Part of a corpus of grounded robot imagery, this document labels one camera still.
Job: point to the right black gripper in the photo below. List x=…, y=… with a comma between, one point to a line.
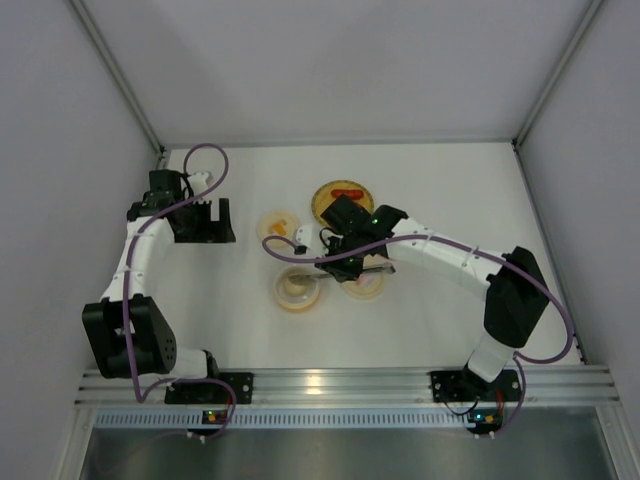
x=342, y=267

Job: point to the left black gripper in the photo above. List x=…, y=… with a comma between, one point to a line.
x=201, y=235

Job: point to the metal tongs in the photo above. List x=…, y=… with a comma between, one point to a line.
x=383, y=269

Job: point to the red sausage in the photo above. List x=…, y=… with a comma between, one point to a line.
x=353, y=194

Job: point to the cream lid orange handle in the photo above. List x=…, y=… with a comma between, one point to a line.
x=282, y=224

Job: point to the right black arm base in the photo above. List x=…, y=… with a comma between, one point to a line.
x=460, y=386

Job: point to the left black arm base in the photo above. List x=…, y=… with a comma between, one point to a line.
x=228, y=388

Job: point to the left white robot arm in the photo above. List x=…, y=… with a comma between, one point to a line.
x=173, y=211

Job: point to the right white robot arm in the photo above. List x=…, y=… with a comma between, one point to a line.
x=510, y=285

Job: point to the left orange lunch container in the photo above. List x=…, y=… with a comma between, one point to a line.
x=295, y=296

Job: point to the round bamboo plate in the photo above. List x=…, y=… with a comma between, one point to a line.
x=326, y=194

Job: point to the cream lid pink handle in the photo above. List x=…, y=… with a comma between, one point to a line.
x=366, y=287

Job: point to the left aluminium frame post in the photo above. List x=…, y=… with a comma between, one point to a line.
x=99, y=43

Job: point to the aluminium frame post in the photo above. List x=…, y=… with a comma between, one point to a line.
x=578, y=34
x=99, y=43

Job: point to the perforated cable duct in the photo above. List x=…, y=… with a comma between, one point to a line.
x=280, y=418

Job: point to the aluminium front rail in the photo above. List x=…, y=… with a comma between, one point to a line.
x=564, y=385

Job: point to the right aluminium frame post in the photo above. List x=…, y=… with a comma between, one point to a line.
x=578, y=34

